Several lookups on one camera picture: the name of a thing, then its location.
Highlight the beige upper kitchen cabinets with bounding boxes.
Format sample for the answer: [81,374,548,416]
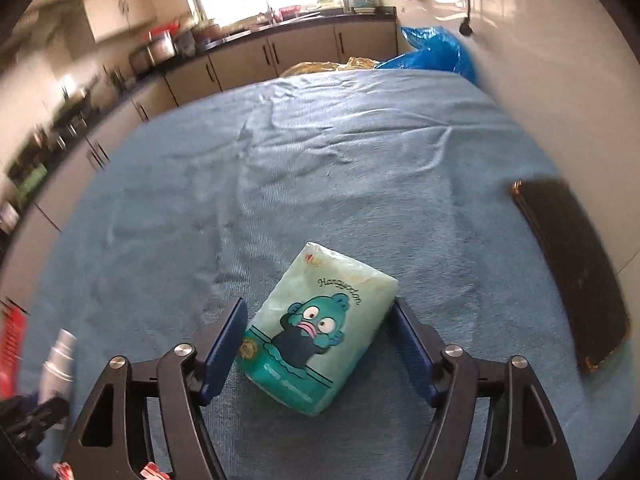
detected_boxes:
[20,0,157,45]

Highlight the red plastic basket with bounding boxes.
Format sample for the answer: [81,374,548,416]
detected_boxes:
[0,300,28,397]

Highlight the dark rectangular board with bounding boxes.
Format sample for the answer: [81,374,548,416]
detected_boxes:
[511,178,632,375]

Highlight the blue plastic bag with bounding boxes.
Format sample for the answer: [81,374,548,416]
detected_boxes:
[375,25,481,86]

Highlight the teal cartoon tissue pack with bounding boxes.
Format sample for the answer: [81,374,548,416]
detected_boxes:
[235,241,398,417]

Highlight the blue tablecloth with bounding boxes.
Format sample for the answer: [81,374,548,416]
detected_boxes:
[27,67,608,480]

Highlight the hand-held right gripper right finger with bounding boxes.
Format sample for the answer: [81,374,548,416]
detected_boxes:
[392,297,576,480]

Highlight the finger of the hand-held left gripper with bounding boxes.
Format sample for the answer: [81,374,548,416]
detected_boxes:
[27,397,69,428]

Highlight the beige lower kitchen cabinets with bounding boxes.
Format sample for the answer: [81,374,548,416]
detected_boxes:
[0,15,399,291]

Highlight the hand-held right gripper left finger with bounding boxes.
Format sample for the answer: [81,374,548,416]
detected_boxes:
[60,297,250,480]

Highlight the silver rice cooker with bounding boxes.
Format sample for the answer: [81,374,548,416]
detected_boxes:
[129,34,177,75]

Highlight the beige kitchen cabinets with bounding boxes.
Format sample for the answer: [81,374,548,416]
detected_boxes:
[20,0,157,45]
[0,15,399,291]

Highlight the yellow plastic bag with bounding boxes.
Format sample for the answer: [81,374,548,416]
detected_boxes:
[280,56,382,77]

